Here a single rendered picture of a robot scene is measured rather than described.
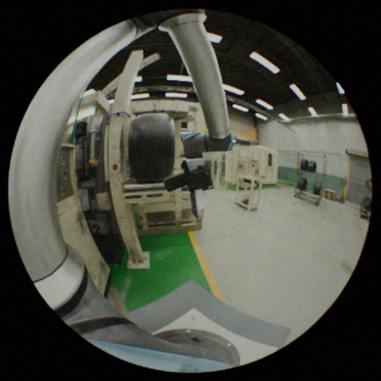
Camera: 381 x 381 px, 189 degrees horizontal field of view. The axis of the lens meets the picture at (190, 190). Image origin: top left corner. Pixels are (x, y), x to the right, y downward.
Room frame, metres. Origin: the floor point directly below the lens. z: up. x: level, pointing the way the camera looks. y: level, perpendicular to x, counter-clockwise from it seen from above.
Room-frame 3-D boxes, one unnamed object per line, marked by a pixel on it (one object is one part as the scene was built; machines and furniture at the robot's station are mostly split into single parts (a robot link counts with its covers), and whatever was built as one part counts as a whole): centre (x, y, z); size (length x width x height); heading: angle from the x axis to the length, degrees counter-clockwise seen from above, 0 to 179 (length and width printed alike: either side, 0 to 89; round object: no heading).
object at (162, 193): (0.76, 0.34, 0.84); 0.36 x 0.09 x 0.06; 106
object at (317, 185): (2.53, -4.82, 0.96); 1.33 x 0.64 x 1.92; 11
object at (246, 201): (2.46, -1.46, 0.40); 0.60 x 0.35 x 0.80; 13
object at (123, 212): (0.80, 0.61, 1.25); 0.13 x 0.13 x 2.50; 16
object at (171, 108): (1.21, 0.33, 1.71); 0.61 x 0.25 x 0.15; 106
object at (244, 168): (4.64, -2.64, 0.62); 0.91 x 0.58 x 1.25; 103
